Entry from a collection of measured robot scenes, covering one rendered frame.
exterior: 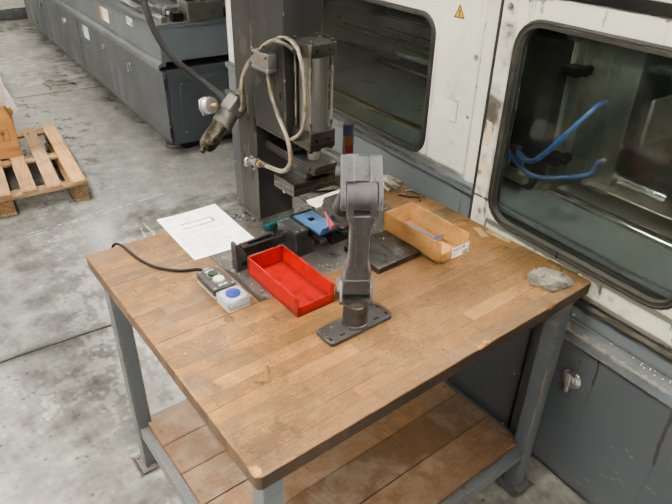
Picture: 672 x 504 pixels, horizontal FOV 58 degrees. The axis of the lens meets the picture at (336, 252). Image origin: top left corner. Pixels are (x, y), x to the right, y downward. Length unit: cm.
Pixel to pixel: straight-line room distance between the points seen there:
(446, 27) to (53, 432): 211
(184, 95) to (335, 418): 381
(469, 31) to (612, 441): 137
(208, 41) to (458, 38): 299
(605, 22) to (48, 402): 243
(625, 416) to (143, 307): 144
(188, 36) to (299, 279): 330
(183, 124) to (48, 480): 309
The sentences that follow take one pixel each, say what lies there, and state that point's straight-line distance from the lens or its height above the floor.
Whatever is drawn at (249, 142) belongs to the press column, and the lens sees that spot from 193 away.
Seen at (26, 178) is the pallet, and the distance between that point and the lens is 451.
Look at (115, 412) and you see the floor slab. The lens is 269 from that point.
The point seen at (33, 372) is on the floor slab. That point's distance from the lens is 300.
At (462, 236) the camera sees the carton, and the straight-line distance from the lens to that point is 188.
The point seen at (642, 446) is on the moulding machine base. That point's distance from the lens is 209.
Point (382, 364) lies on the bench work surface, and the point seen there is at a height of 90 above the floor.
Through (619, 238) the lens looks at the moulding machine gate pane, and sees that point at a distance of 182.
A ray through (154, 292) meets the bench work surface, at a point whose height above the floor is 90.
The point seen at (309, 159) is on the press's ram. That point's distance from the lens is 175.
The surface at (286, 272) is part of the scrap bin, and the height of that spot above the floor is 90.
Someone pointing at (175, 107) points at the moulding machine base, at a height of 37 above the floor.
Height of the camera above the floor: 186
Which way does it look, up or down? 32 degrees down
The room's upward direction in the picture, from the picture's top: 1 degrees clockwise
